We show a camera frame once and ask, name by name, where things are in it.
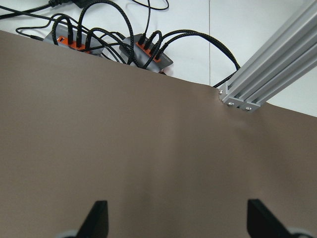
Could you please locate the grey usb hub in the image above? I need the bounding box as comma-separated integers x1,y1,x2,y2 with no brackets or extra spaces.
55,24,104,57
119,34,173,72

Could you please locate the aluminium frame post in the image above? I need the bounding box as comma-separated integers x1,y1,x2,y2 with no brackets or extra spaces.
219,0,317,112

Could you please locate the grey USB hub left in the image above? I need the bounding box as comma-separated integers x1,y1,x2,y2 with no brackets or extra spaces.
55,24,104,57

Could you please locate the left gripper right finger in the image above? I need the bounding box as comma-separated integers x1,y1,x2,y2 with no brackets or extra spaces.
247,199,294,238

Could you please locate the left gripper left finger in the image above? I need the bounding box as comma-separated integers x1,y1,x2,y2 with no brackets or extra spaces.
76,200,108,238

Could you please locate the grey USB hub right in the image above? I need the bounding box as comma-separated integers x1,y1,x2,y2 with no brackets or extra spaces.
119,34,173,72

